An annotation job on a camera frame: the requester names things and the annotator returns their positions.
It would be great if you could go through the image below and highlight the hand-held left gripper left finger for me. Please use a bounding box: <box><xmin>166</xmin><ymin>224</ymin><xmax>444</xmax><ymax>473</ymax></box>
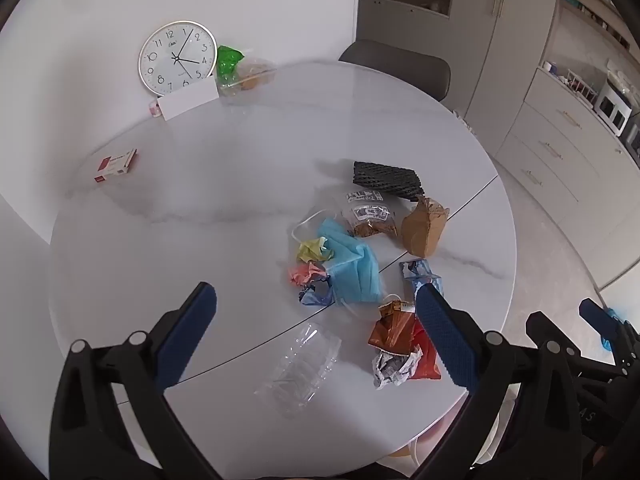
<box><xmin>48</xmin><ymin>281</ymin><xmax>236</xmax><ymax>480</ymax></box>

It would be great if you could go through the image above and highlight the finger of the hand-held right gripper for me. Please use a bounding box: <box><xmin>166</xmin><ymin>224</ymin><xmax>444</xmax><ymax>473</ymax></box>
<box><xmin>579</xmin><ymin>298</ymin><xmax>640</xmax><ymax>367</ymax></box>
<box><xmin>525</xmin><ymin>311</ymin><xmax>591</xmax><ymax>361</ymax></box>

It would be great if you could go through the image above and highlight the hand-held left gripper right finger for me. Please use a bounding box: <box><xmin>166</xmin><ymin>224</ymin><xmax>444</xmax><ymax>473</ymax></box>
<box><xmin>414</xmin><ymin>284</ymin><xmax>596</xmax><ymax>480</ymax></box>

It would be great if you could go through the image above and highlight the red wrapper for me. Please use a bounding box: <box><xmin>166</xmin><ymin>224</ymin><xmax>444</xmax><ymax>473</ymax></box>
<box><xmin>410</xmin><ymin>317</ymin><xmax>443</xmax><ymax>381</ymax></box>

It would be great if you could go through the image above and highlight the orange brown foil wrapper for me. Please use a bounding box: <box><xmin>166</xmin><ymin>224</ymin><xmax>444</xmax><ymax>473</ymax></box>
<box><xmin>368</xmin><ymin>300</ymin><xmax>418</xmax><ymax>353</ymax></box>

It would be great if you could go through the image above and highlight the white printed paper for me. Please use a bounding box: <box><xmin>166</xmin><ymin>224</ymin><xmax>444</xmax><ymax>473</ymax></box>
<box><xmin>371</xmin><ymin>347</ymin><xmax>425</xmax><ymax>389</ymax></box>

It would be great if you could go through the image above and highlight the blue and silver wrapper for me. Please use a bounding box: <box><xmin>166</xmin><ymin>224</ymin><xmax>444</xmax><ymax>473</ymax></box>
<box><xmin>399</xmin><ymin>258</ymin><xmax>445</xmax><ymax>301</ymax></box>

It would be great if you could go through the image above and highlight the brown paper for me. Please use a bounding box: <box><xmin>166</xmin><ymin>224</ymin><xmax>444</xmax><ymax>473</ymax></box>
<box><xmin>400</xmin><ymin>195</ymin><xmax>450</xmax><ymax>257</ymax></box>

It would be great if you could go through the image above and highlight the blue face mask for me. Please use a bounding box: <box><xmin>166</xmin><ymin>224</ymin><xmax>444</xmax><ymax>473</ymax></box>
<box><xmin>291</xmin><ymin>209</ymin><xmax>385</xmax><ymax>307</ymax></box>

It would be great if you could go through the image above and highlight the clear plastic tray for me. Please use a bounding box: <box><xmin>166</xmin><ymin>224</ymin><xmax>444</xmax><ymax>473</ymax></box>
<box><xmin>254</xmin><ymin>322</ymin><xmax>343</xmax><ymax>418</ymax></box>

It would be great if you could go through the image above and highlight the pink paper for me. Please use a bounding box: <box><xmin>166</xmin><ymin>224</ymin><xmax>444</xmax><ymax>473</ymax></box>
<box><xmin>289</xmin><ymin>261</ymin><xmax>327</xmax><ymax>288</ymax></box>

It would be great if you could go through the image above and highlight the dark blue paper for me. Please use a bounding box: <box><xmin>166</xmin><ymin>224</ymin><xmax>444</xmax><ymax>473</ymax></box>
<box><xmin>299</xmin><ymin>280</ymin><xmax>335</xmax><ymax>307</ymax></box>

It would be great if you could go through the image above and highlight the yellow paper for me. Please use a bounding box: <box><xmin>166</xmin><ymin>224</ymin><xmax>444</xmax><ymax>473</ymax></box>
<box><xmin>296</xmin><ymin>238</ymin><xmax>335</xmax><ymax>263</ymax></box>

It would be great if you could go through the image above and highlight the clear printed snack bag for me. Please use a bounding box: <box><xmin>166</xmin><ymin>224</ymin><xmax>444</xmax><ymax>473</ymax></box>
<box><xmin>340</xmin><ymin>190</ymin><xmax>401</xmax><ymax>239</ymax></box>

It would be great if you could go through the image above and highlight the black foam net sleeve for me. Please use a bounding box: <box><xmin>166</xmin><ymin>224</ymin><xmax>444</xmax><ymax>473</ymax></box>
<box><xmin>351</xmin><ymin>160</ymin><xmax>425</xmax><ymax>202</ymax></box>

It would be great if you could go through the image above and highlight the beige drawer cabinet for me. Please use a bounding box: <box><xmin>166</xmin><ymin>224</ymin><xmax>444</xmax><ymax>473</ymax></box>
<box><xmin>492</xmin><ymin>67</ymin><xmax>640</xmax><ymax>286</ymax></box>

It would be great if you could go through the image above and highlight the red and white small box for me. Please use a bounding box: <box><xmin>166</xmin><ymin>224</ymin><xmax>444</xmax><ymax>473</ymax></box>
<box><xmin>94</xmin><ymin>148</ymin><xmax>138</xmax><ymax>183</ymax></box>

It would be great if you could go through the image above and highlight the silver countertop oven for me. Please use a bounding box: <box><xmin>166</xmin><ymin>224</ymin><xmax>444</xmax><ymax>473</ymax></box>
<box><xmin>622</xmin><ymin>110</ymin><xmax>640</xmax><ymax>156</ymax></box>

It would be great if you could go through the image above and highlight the white countertop oven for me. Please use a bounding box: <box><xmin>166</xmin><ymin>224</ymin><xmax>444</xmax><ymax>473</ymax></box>
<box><xmin>595</xmin><ymin>77</ymin><xmax>638</xmax><ymax>133</ymax></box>

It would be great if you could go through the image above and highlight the white paper card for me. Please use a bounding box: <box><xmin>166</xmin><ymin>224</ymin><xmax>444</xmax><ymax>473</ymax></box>
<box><xmin>157</xmin><ymin>80</ymin><xmax>220</xmax><ymax>121</ymax></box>

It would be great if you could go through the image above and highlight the white dish rack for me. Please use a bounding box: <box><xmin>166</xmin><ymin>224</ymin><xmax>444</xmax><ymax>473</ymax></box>
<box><xmin>565</xmin><ymin>72</ymin><xmax>601</xmax><ymax>106</ymax></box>

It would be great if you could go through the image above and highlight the clear bag with oranges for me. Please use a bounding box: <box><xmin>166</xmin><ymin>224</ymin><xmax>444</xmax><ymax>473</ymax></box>
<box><xmin>216</xmin><ymin>57</ymin><xmax>278</xmax><ymax>98</ymax></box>

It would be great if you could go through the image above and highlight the green plastic bag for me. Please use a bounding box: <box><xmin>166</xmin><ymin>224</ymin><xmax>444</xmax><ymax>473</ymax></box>
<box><xmin>216</xmin><ymin>45</ymin><xmax>245</xmax><ymax>81</ymax></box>

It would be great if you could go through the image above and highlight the grey dining chair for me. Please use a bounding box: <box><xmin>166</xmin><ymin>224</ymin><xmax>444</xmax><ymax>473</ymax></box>
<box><xmin>338</xmin><ymin>39</ymin><xmax>452</xmax><ymax>102</ymax></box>

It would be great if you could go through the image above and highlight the round white wall clock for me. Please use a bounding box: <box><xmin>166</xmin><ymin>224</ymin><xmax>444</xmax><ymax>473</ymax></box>
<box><xmin>138</xmin><ymin>20</ymin><xmax>219</xmax><ymax>97</ymax></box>

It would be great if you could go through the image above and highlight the beige wall cabinet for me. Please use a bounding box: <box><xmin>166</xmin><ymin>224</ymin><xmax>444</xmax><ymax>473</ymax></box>
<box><xmin>356</xmin><ymin>0</ymin><xmax>568</xmax><ymax>128</ymax></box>

